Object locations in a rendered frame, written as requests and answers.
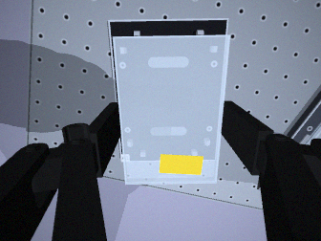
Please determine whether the grey perforated base plate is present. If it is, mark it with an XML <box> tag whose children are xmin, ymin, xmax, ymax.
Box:
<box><xmin>26</xmin><ymin>0</ymin><xmax>321</xmax><ymax>211</ymax></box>

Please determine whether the clear multi-well plate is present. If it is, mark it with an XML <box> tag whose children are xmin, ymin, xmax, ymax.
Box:
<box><xmin>305</xmin><ymin>122</ymin><xmax>321</xmax><ymax>145</ymax></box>

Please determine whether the black rectangular frame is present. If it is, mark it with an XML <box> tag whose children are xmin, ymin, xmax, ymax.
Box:
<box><xmin>108</xmin><ymin>18</ymin><xmax>228</xmax><ymax>102</ymax></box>

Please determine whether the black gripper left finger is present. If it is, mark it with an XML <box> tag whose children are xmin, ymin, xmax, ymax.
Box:
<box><xmin>0</xmin><ymin>102</ymin><xmax>121</xmax><ymax>241</ymax></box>

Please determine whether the dark grey rectangular frame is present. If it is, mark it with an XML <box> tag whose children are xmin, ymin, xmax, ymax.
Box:
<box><xmin>287</xmin><ymin>91</ymin><xmax>321</xmax><ymax>144</ymax></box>

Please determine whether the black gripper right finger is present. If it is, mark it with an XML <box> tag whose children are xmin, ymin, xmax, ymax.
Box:
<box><xmin>221</xmin><ymin>100</ymin><xmax>321</xmax><ymax>241</ymax></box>

